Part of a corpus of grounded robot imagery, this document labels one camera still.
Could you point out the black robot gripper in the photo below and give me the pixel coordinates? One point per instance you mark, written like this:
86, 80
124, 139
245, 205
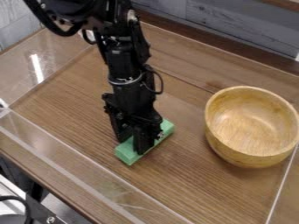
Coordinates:
130, 106

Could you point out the green rectangular block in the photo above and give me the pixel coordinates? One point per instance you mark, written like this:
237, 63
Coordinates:
125, 152

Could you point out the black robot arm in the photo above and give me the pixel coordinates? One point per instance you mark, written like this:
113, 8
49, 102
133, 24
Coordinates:
113, 21

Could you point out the brown wooden bowl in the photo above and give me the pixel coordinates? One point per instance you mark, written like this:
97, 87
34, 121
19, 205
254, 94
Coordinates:
252, 126

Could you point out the clear acrylic tray wall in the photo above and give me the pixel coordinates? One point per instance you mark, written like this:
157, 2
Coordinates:
57, 136

